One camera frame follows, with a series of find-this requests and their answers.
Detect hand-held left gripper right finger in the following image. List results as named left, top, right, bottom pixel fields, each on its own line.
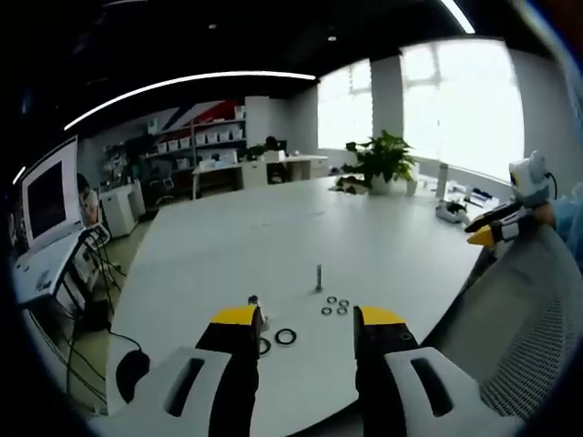
left=353, top=305, right=526, bottom=437

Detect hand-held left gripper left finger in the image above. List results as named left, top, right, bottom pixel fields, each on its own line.
left=87, top=305, right=264, bottom=437

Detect person's right hand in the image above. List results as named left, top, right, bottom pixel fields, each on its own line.
left=533, top=203, right=557, bottom=229

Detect white device on table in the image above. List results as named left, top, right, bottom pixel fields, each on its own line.
left=435, top=201, right=471, bottom=225

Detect black round floor object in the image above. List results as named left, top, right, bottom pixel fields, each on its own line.
left=115, top=350, right=152, bottom=404

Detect grey mesh office chair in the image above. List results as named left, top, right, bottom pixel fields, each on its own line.
left=421, top=225, right=583, bottom=422

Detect green potted plant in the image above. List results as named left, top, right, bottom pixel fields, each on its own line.
left=344, top=129, right=419, bottom=198

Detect dark clutter on table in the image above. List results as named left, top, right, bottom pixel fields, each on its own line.
left=334, top=175, right=369, bottom=196

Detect short ceiling light strip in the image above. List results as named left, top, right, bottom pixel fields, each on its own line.
left=440, top=0, right=477, bottom=34

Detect white equipment cart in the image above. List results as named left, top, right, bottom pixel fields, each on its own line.
left=11, top=226, right=112, bottom=315

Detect white low cabinet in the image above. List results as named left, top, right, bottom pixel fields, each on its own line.
left=98, top=180, right=148, bottom=239

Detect white background desk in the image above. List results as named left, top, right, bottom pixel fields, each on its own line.
left=190, top=153, right=330, bottom=200

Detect computer monitor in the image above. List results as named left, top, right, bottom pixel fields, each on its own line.
left=20, top=135, right=87, bottom=252

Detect shelf with white bins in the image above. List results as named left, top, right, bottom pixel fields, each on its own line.
left=144, top=105, right=248, bottom=186

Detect long ceiling light strip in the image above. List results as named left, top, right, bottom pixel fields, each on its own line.
left=63, top=69, right=319, bottom=132

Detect black floor cables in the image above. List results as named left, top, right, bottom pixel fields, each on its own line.
left=61, top=236, right=140, bottom=401

